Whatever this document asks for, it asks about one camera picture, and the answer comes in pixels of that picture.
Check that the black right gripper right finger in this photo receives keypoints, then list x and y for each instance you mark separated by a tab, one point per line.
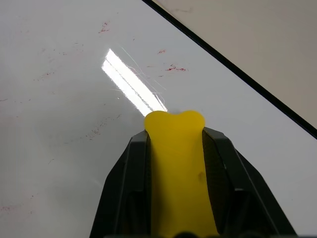
237	188

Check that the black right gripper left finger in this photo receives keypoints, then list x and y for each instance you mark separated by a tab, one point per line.
125	191

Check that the yellow whiteboard eraser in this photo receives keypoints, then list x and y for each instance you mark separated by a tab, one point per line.
179	173

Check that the black-framed whiteboard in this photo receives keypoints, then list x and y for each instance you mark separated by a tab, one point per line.
74	124

